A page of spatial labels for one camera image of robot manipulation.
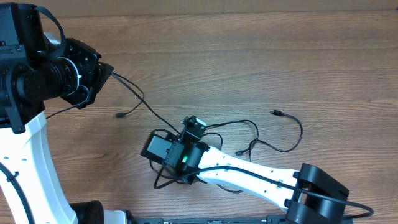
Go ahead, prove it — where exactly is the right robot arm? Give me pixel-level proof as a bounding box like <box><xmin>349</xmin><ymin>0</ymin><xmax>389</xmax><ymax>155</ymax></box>
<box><xmin>141</xmin><ymin>116</ymin><xmax>349</xmax><ymax>223</ymax></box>

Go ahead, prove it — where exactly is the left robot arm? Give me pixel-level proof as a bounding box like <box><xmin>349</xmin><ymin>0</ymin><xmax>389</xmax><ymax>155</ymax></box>
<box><xmin>1</xmin><ymin>2</ymin><xmax>135</xmax><ymax>223</ymax></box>

